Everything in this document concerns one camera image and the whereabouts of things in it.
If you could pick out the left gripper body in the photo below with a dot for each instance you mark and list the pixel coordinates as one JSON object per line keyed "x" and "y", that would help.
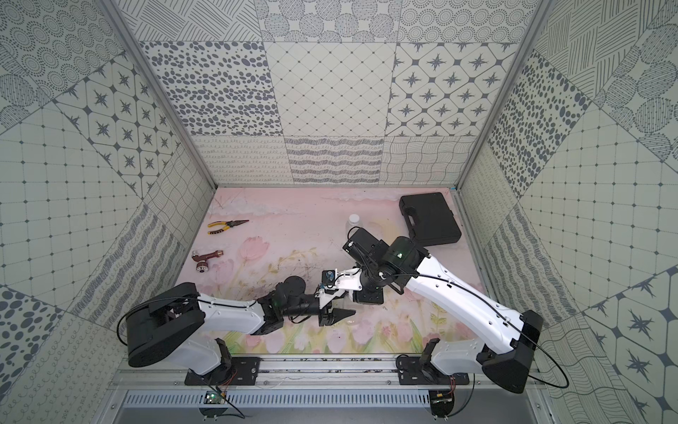
{"x": 325, "y": 315}

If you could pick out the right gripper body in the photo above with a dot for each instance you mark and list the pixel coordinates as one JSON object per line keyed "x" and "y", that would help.
{"x": 372, "y": 287}

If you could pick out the short clear plastic bottle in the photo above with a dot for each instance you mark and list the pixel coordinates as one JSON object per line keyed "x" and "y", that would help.
{"x": 353, "y": 221}

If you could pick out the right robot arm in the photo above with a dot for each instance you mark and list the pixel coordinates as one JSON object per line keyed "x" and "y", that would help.
{"x": 505, "y": 340}

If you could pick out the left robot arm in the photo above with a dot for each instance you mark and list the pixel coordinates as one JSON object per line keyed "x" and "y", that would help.
{"x": 174, "y": 325}

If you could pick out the black plastic tool case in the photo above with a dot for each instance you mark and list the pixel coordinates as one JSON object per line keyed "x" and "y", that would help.
{"x": 429, "y": 219}

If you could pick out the floral pink table mat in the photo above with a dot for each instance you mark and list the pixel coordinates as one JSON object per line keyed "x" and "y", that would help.
{"x": 301, "y": 232}

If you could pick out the left controller board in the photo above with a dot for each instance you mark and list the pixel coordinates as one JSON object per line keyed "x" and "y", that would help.
{"x": 213, "y": 405}

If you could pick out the controller board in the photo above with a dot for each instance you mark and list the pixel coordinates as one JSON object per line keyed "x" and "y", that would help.
{"x": 213, "y": 405}
{"x": 442, "y": 403}

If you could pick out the right controller board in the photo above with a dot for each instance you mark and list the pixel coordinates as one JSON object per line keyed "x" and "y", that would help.
{"x": 442, "y": 403}

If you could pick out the aluminium mounting rail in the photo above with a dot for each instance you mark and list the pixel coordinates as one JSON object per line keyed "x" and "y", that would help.
{"x": 281, "y": 372}

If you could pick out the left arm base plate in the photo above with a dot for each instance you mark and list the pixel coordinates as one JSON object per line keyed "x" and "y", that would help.
{"x": 242, "y": 372}

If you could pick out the yellow handled pliers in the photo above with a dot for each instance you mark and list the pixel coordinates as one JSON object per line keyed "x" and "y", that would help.
{"x": 218, "y": 227}

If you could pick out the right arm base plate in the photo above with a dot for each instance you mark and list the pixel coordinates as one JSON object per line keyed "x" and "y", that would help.
{"x": 411, "y": 372}

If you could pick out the white slotted cable duct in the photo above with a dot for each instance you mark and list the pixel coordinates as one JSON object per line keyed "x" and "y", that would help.
{"x": 251, "y": 399}

